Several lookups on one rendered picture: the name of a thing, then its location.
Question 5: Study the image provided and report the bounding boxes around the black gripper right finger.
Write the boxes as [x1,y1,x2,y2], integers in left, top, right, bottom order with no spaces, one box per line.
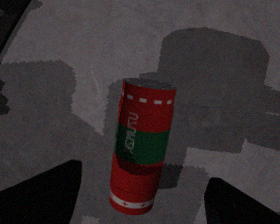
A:
[204,177,280,224]

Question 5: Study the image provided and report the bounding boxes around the red and green battery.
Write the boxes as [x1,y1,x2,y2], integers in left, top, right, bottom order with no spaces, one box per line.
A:
[109,77,176,216]

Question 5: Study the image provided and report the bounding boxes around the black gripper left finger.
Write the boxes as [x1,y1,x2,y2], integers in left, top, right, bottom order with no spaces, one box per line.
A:
[0,159,83,224]

